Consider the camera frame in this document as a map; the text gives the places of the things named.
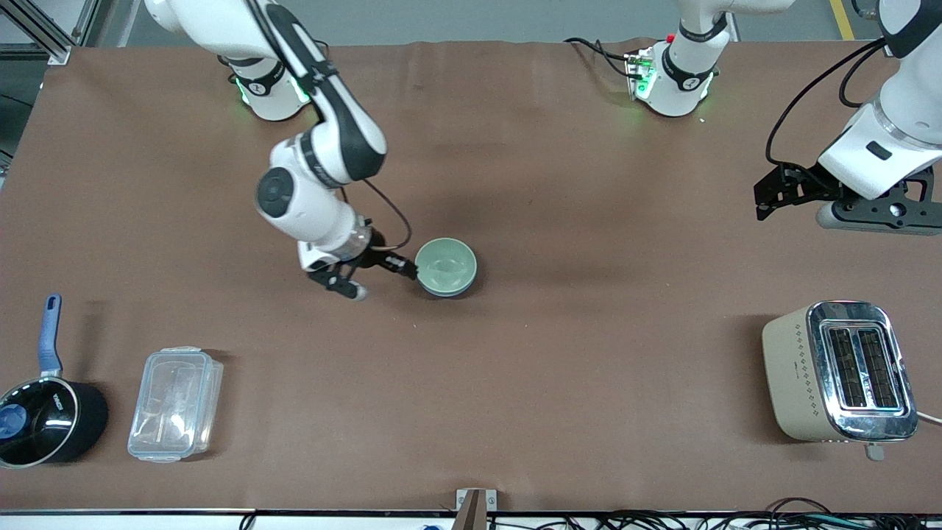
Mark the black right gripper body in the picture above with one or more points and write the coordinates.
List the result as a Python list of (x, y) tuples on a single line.
[(377, 255)]

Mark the glass lid blue knob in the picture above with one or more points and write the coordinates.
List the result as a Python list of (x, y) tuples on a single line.
[(29, 423)]

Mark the blue bowl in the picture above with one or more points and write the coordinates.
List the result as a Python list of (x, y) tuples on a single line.
[(452, 292)]

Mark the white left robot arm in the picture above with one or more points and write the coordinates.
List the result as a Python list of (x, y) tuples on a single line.
[(905, 110)]

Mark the green bowl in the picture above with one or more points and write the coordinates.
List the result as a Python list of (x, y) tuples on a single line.
[(445, 263)]

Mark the aluminium frame profile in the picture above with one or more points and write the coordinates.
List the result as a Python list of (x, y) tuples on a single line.
[(44, 29)]

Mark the beige chrome toaster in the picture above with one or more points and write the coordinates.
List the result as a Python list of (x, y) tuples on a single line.
[(839, 372)]

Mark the clear plastic food container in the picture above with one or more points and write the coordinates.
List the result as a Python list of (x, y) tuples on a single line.
[(175, 405)]

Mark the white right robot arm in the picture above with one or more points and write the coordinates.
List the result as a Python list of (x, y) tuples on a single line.
[(324, 154)]

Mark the metal table edge bracket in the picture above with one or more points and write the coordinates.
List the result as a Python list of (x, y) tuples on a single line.
[(475, 508)]

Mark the brown table cover mat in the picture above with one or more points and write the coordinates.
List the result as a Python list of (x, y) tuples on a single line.
[(559, 221)]

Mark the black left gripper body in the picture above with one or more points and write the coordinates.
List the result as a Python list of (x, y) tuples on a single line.
[(812, 181)]

